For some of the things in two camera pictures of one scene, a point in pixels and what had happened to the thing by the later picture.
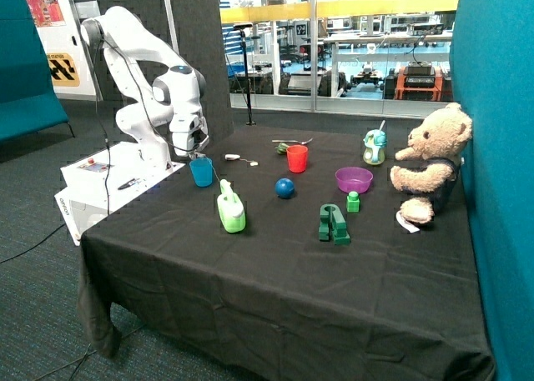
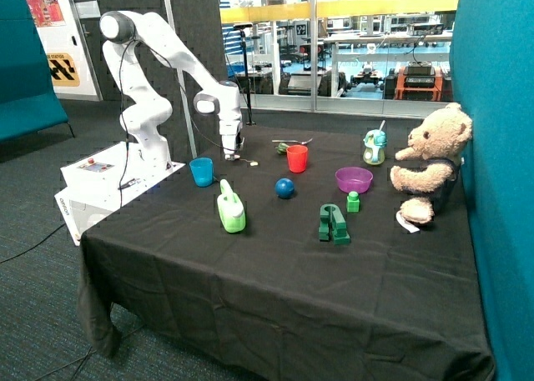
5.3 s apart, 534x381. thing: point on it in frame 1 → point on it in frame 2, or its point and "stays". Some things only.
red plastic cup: x=297 y=156 stays
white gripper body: x=189 y=132 → x=228 y=130
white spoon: x=234 y=157 stays
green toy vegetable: x=282 y=147 stays
